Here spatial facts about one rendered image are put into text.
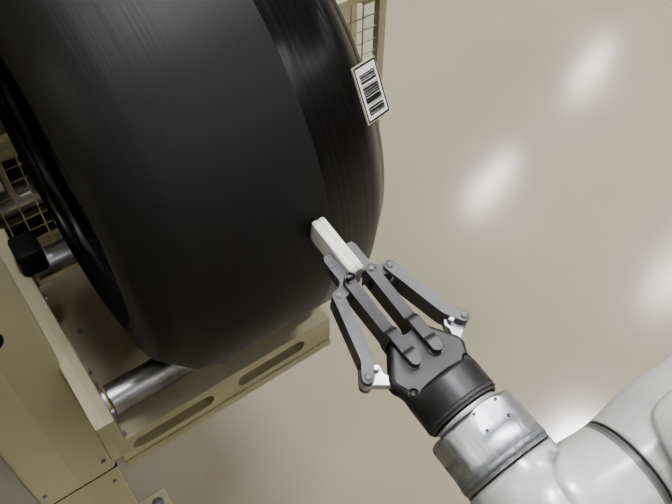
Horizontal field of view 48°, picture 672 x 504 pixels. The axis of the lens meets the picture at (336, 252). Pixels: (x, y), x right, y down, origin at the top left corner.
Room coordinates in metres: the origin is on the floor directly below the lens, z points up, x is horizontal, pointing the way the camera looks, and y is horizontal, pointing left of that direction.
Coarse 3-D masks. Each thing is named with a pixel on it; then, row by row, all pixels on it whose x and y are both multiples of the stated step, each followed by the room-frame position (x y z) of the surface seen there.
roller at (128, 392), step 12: (132, 372) 0.52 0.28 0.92; (144, 372) 0.52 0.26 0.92; (156, 372) 0.52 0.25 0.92; (168, 372) 0.52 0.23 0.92; (180, 372) 0.53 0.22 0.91; (108, 384) 0.50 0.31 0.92; (120, 384) 0.50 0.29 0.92; (132, 384) 0.50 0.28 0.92; (144, 384) 0.50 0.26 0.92; (156, 384) 0.51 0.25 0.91; (168, 384) 0.52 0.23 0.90; (108, 396) 0.49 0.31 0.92; (120, 396) 0.48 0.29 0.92; (132, 396) 0.49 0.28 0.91; (144, 396) 0.49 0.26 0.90; (120, 408) 0.47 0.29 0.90
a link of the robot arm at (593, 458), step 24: (576, 432) 0.29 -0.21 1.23; (600, 432) 0.28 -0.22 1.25; (528, 456) 0.26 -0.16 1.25; (552, 456) 0.26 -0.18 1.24; (576, 456) 0.26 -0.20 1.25; (600, 456) 0.25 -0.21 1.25; (624, 456) 0.25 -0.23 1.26; (504, 480) 0.24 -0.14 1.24; (528, 480) 0.24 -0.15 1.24; (552, 480) 0.24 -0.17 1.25; (576, 480) 0.23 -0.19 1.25; (600, 480) 0.23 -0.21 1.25; (624, 480) 0.23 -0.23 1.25; (648, 480) 0.23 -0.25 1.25
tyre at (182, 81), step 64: (0, 0) 0.59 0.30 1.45; (64, 0) 0.57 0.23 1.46; (128, 0) 0.58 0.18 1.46; (192, 0) 0.60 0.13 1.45; (256, 0) 0.62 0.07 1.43; (320, 0) 0.65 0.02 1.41; (0, 64) 0.85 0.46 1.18; (64, 64) 0.53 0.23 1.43; (128, 64) 0.53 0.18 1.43; (192, 64) 0.55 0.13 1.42; (256, 64) 0.57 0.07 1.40; (320, 64) 0.59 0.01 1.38; (64, 128) 0.50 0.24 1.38; (128, 128) 0.49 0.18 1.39; (192, 128) 0.50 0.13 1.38; (256, 128) 0.52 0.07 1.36; (320, 128) 0.55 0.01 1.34; (64, 192) 0.79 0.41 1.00; (128, 192) 0.46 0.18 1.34; (192, 192) 0.47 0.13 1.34; (256, 192) 0.49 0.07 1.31; (320, 192) 0.52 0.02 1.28; (128, 256) 0.44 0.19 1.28; (192, 256) 0.44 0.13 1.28; (256, 256) 0.46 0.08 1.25; (320, 256) 0.50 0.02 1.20; (128, 320) 0.53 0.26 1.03; (192, 320) 0.42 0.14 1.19; (256, 320) 0.45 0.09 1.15
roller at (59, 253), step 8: (64, 240) 0.75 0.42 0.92; (48, 248) 0.74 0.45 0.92; (56, 248) 0.74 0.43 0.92; (64, 248) 0.74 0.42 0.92; (48, 256) 0.72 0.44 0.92; (56, 256) 0.73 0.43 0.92; (64, 256) 0.73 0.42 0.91; (72, 256) 0.73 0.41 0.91; (56, 264) 0.72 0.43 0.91; (64, 264) 0.72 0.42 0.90; (72, 264) 0.73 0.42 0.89; (40, 272) 0.70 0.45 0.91; (48, 272) 0.71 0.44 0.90; (56, 272) 0.72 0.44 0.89; (40, 280) 0.70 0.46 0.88
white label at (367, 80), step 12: (372, 60) 0.63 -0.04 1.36; (360, 72) 0.61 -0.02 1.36; (372, 72) 0.62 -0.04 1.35; (360, 84) 0.60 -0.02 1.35; (372, 84) 0.61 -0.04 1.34; (360, 96) 0.59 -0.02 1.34; (372, 96) 0.60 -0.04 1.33; (384, 96) 0.62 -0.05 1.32; (372, 108) 0.60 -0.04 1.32; (384, 108) 0.61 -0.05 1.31; (372, 120) 0.59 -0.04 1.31
